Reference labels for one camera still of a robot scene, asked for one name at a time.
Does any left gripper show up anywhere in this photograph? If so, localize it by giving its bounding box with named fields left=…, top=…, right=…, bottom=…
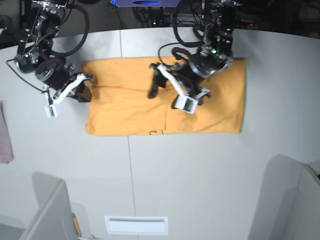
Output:
left=147, top=53, right=233, bottom=105

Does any grey bin left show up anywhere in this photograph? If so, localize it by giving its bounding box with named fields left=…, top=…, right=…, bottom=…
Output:
left=0, top=171, right=79, bottom=240

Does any orange T-shirt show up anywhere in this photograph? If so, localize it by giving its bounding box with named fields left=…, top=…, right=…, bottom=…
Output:
left=81, top=57, right=246, bottom=136

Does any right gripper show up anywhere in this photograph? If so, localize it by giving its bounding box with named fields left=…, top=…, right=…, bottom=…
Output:
left=33, top=57, right=93, bottom=103

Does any black power strip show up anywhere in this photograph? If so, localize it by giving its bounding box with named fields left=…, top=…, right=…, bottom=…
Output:
left=235, top=16, right=259, bottom=29

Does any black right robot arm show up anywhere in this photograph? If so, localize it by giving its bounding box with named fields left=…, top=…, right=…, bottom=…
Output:
left=5, top=0, right=93, bottom=103

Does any grey bin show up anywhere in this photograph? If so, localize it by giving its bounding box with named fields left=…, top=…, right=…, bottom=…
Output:
left=0, top=171, right=79, bottom=240
left=288, top=165, right=320, bottom=240

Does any orange pencil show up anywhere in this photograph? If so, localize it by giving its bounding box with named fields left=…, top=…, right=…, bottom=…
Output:
left=72, top=213, right=82, bottom=237

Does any pink folded cloth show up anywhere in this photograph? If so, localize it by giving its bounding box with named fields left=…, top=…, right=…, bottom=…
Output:
left=0, top=102, right=14, bottom=164

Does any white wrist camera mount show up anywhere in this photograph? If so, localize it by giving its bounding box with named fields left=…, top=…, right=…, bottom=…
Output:
left=149, top=62, right=211, bottom=114
left=43, top=73, right=86, bottom=118

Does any grey bin right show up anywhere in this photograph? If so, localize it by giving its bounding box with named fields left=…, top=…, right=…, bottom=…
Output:
left=288, top=165, right=320, bottom=240

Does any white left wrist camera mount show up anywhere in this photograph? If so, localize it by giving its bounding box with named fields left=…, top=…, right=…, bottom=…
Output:
left=149, top=62, right=211, bottom=114

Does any purple box with blue oval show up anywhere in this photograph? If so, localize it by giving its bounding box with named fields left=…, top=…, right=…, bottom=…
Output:
left=110, top=0, right=180, bottom=8

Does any white label plate on table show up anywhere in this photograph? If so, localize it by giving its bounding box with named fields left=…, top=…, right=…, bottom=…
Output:
left=104, top=216, right=169, bottom=235

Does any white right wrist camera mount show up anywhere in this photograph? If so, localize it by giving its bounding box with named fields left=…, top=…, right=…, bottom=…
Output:
left=43, top=73, right=86, bottom=118

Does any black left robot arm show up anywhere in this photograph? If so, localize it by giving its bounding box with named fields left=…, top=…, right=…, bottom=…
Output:
left=147, top=0, right=237, bottom=105

